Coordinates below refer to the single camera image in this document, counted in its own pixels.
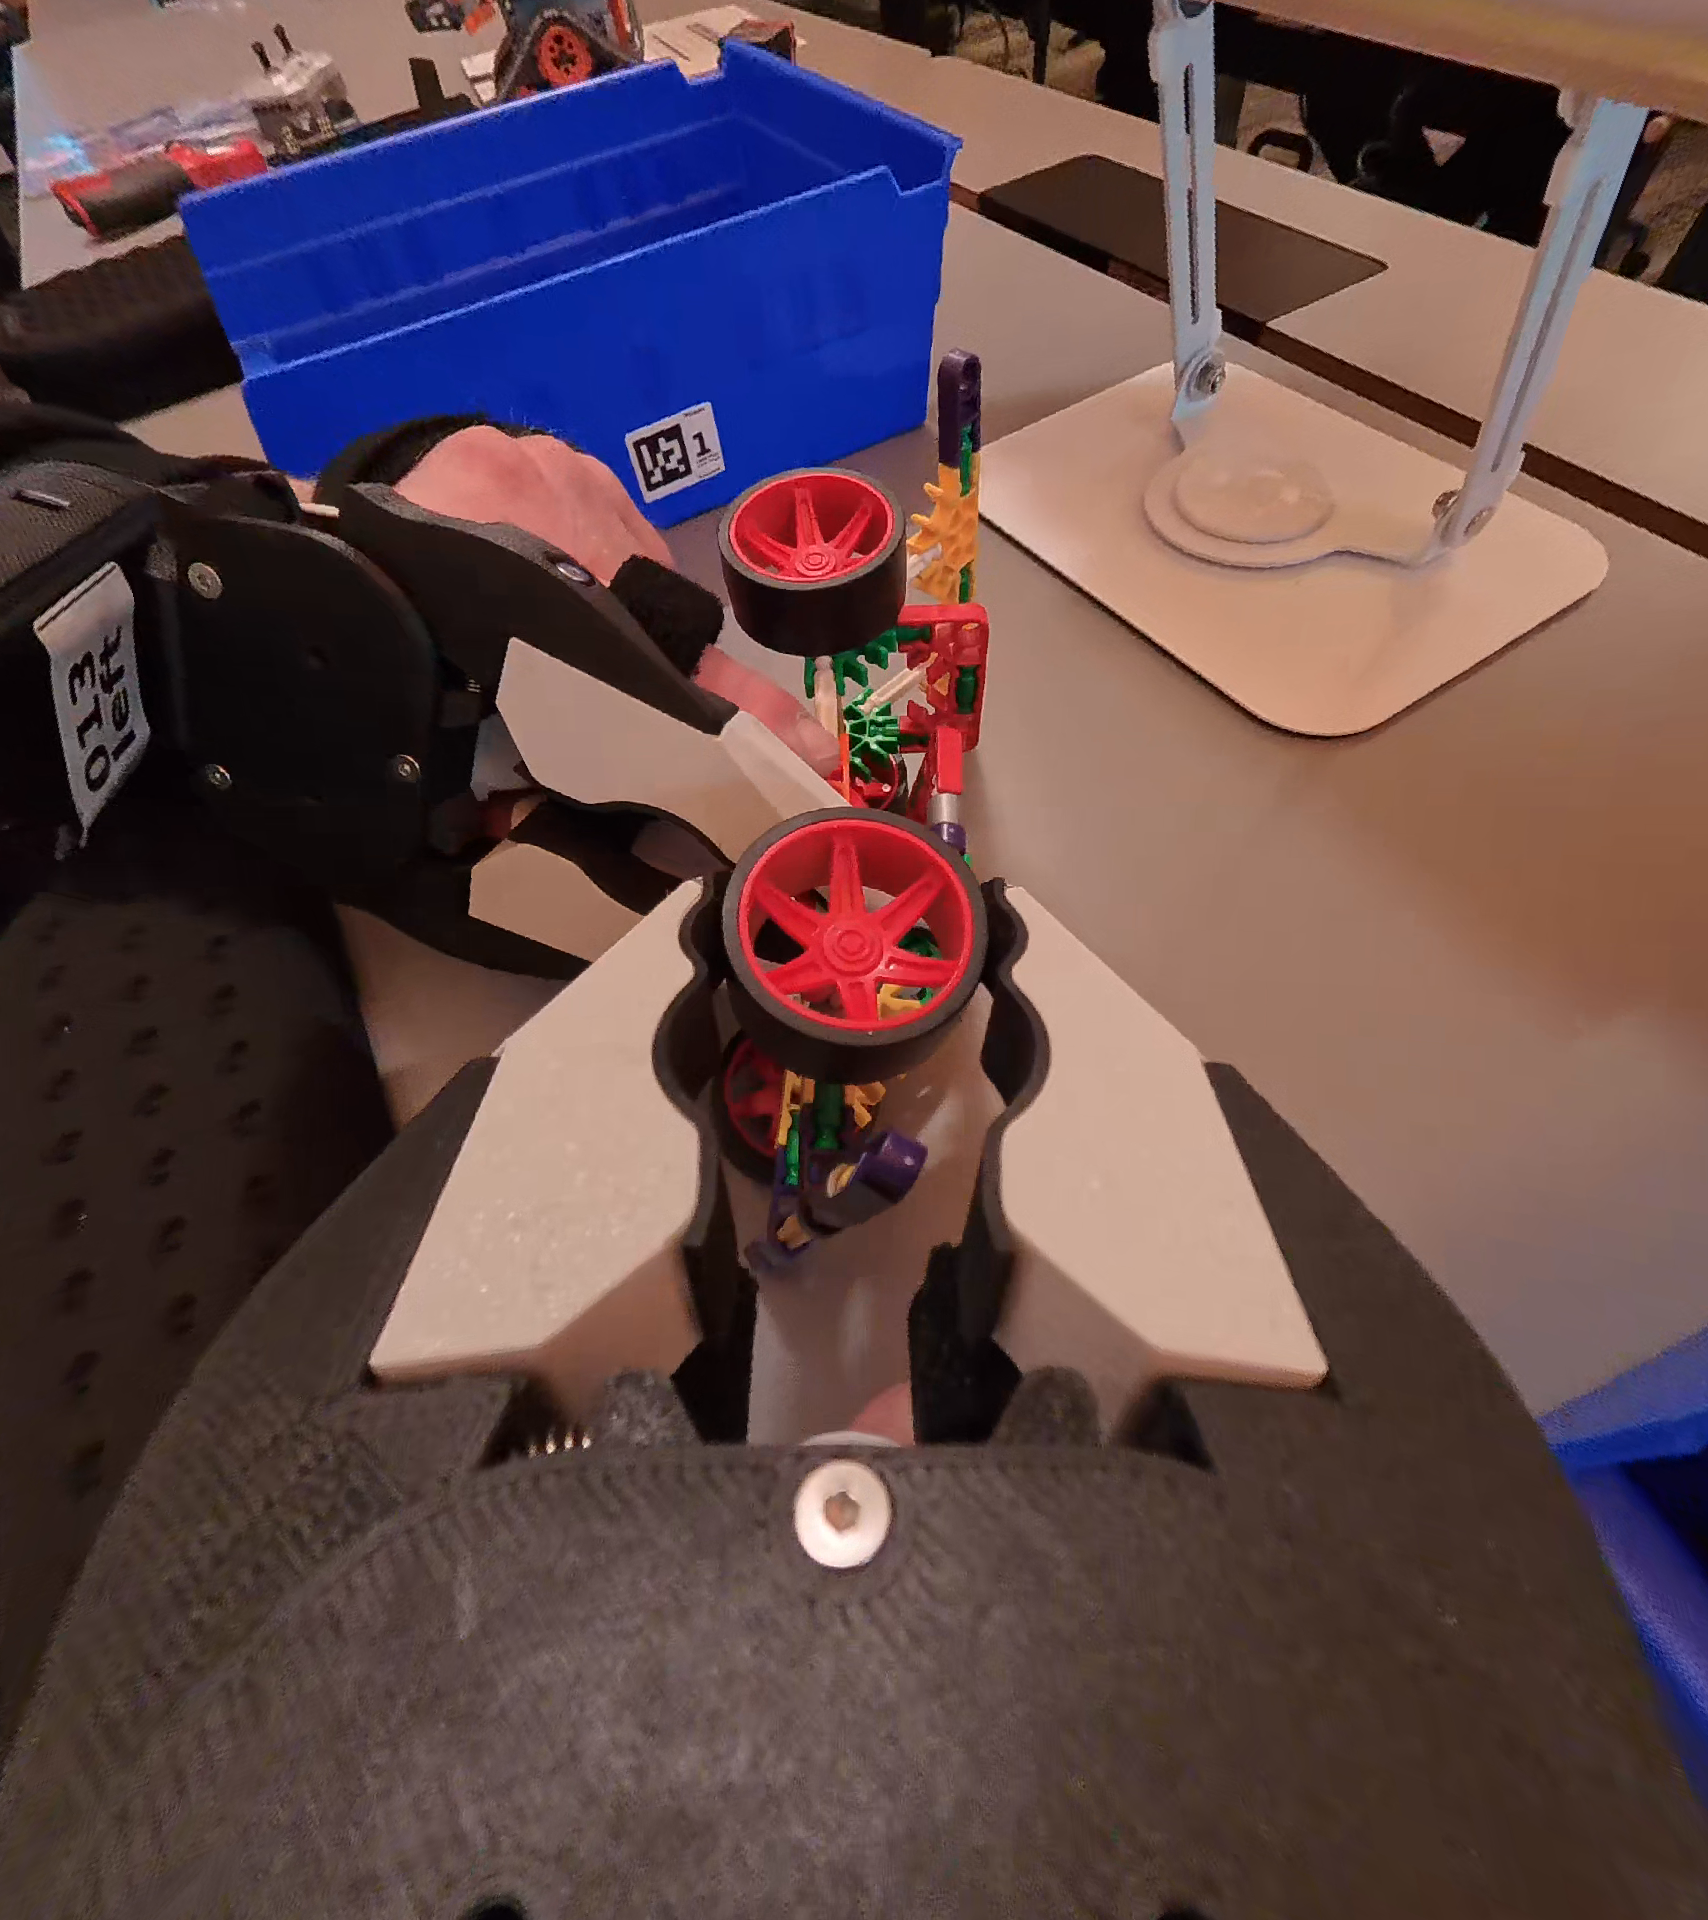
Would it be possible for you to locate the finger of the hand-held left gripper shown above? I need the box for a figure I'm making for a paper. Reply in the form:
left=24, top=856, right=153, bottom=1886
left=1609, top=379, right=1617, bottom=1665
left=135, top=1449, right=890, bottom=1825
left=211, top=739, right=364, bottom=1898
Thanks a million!
left=489, top=634, right=874, bottom=868

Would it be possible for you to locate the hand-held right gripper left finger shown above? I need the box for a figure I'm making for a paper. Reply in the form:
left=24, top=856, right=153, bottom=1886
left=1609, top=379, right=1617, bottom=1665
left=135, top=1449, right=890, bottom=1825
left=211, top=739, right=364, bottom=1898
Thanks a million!
left=367, top=878, right=757, bottom=1446

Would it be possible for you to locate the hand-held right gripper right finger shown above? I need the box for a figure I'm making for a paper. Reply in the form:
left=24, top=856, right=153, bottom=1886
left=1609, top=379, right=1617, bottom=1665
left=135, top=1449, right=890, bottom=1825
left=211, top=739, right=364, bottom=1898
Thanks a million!
left=910, top=878, right=1334, bottom=1446

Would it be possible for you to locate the red black toy wheel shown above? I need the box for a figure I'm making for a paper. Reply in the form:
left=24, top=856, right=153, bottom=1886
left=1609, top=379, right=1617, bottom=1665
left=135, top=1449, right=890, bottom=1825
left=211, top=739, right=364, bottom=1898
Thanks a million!
left=717, top=815, right=994, bottom=1081

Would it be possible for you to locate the blue bin with white tag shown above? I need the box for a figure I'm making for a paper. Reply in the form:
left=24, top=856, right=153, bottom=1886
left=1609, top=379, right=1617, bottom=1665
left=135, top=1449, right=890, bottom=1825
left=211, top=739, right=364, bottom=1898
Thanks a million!
left=178, top=37, right=963, bottom=531

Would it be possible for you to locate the colourful toy construction car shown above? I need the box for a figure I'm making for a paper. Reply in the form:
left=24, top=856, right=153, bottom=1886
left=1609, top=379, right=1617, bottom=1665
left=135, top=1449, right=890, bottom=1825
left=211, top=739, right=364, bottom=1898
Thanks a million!
left=710, top=349, right=1051, bottom=1278

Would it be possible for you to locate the person's left forearm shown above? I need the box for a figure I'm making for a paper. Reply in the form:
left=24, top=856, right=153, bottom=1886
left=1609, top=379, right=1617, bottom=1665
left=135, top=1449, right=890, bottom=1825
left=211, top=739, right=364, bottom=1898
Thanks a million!
left=0, top=393, right=487, bottom=505

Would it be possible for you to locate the person's left hand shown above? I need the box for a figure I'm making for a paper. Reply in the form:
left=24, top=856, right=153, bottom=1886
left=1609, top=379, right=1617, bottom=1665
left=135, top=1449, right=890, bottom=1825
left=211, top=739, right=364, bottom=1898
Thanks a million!
left=388, top=425, right=855, bottom=786

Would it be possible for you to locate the red black tool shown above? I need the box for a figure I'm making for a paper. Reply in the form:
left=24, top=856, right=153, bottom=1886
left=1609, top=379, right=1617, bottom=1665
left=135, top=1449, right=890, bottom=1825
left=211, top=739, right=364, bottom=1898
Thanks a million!
left=50, top=138, right=271, bottom=241

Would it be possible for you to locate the white document stand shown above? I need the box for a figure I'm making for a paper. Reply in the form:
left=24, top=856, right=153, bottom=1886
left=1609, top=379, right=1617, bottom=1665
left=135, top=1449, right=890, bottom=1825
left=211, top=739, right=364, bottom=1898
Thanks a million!
left=975, top=0, right=1708, bottom=742

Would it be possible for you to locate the orange black toy vehicle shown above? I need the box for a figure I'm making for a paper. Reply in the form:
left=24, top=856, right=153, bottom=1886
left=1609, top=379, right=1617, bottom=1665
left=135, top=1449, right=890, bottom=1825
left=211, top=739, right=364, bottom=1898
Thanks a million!
left=493, top=0, right=645, bottom=104

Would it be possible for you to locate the white printed box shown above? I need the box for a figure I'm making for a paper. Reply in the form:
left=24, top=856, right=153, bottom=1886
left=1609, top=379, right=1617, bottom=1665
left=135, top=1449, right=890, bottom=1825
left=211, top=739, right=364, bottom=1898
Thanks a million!
left=643, top=5, right=783, bottom=81

